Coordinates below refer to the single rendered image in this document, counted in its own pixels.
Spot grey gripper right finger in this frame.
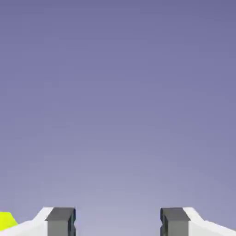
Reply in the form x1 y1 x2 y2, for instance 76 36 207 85
159 206 236 236

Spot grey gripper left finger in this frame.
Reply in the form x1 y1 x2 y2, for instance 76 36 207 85
0 206 77 236

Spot large yellow-green box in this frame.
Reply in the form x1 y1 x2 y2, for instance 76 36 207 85
0 212 19 231

